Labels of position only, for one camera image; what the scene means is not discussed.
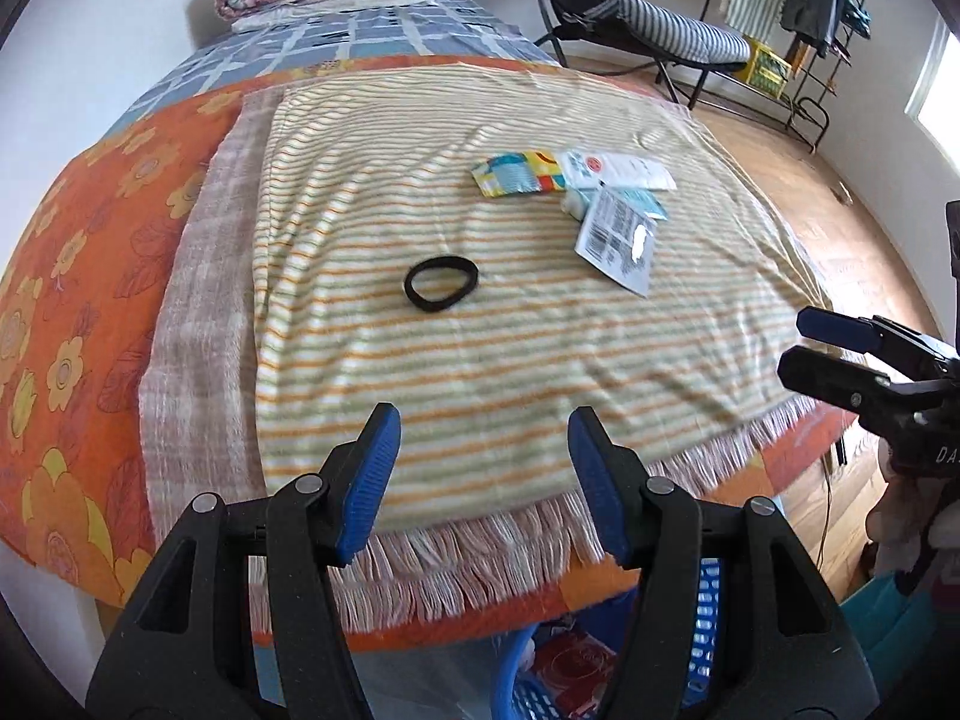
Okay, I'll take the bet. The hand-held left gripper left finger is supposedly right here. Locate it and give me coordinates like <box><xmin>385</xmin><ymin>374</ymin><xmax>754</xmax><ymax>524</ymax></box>
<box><xmin>86</xmin><ymin>403</ymin><xmax>402</xmax><ymax>720</ymax></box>

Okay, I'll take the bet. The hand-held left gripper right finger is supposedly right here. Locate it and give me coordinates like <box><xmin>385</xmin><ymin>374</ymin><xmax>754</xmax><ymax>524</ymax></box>
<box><xmin>568</xmin><ymin>405</ymin><xmax>878</xmax><ymax>720</ymax></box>

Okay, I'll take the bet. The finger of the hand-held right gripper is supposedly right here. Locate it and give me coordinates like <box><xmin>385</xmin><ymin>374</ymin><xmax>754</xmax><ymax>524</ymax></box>
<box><xmin>796</xmin><ymin>306</ymin><xmax>955</xmax><ymax>381</ymax></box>
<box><xmin>778</xmin><ymin>347</ymin><xmax>910</xmax><ymax>422</ymax></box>

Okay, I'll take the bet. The red snack bag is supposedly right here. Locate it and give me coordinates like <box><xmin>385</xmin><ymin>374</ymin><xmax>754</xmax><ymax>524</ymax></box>
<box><xmin>534</xmin><ymin>630</ymin><xmax>623</xmax><ymax>713</ymax></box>

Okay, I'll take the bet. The blue plastic basket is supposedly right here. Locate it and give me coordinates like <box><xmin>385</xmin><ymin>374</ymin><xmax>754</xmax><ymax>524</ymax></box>
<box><xmin>491</xmin><ymin>559</ymin><xmax>725</xmax><ymax>720</ymax></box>

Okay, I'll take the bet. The yellow striped blanket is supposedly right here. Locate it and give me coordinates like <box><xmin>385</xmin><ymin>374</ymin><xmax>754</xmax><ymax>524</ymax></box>
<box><xmin>251</xmin><ymin>64</ymin><xmax>833</xmax><ymax>533</ymax></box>

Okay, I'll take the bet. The teal plastic tub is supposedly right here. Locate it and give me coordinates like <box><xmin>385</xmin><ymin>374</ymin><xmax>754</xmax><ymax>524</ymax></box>
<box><xmin>836</xmin><ymin>570</ymin><xmax>950</xmax><ymax>698</ymax></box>

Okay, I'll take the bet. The teal sachet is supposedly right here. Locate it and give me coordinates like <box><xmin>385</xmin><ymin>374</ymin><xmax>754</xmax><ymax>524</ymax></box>
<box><xmin>611</xmin><ymin>189</ymin><xmax>670</xmax><ymax>221</ymax></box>

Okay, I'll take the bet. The white barcode sachet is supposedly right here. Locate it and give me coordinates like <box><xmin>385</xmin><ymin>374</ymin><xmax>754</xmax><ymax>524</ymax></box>
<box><xmin>574</xmin><ymin>190</ymin><xmax>659</xmax><ymax>297</ymax></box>

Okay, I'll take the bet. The beige plaid fringed blanket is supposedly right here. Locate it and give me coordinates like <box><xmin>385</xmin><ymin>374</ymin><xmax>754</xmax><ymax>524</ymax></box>
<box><xmin>137</xmin><ymin>86</ymin><xmax>837</xmax><ymax>623</ymax></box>

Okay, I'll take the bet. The white packet with red dot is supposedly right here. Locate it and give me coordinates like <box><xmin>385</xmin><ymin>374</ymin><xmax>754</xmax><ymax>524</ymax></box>
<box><xmin>559</xmin><ymin>148</ymin><xmax>676</xmax><ymax>192</ymax></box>

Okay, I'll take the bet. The yellow plastic crate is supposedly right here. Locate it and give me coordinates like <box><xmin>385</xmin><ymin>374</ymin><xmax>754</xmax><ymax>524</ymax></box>
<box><xmin>742</xmin><ymin>36</ymin><xmax>796</xmax><ymax>98</ymax></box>

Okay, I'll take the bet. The window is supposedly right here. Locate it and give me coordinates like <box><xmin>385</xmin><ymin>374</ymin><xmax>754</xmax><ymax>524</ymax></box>
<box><xmin>904</xmin><ymin>15</ymin><xmax>960</xmax><ymax>128</ymax></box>

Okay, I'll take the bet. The colourful patterned packet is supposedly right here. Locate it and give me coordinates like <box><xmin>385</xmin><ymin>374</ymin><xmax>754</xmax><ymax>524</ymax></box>
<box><xmin>472</xmin><ymin>150</ymin><xmax>571</xmax><ymax>197</ymax></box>

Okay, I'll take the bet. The dark hanging jacket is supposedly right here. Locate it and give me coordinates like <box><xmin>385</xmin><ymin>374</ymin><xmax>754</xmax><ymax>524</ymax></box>
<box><xmin>780</xmin><ymin>0</ymin><xmax>841</xmax><ymax>57</ymax></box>

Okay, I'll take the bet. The striped cushion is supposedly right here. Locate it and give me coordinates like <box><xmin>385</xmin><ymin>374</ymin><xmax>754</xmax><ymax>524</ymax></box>
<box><xmin>581</xmin><ymin>0</ymin><xmax>751</xmax><ymax>65</ymax></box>

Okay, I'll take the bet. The orange floral blanket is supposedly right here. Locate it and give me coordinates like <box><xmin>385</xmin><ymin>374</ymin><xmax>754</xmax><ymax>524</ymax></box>
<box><xmin>0</xmin><ymin>52</ymin><xmax>863</xmax><ymax>653</ymax></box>

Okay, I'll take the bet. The blue plaid bedsheet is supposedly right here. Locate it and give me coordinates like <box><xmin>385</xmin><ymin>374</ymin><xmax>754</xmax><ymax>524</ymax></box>
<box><xmin>101</xmin><ymin>0</ymin><xmax>563</xmax><ymax>128</ymax></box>

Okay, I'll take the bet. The thin floor cable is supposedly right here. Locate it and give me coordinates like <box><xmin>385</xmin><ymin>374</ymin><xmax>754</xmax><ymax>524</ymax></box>
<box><xmin>821</xmin><ymin>457</ymin><xmax>845</xmax><ymax>567</ymax></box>

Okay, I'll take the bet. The black hair tie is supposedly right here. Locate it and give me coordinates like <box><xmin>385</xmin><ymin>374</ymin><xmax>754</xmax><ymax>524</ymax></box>
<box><xmin>404</xmin><ymin>256</ymin><xmax>479</xmax><ymax>314</ymax></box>

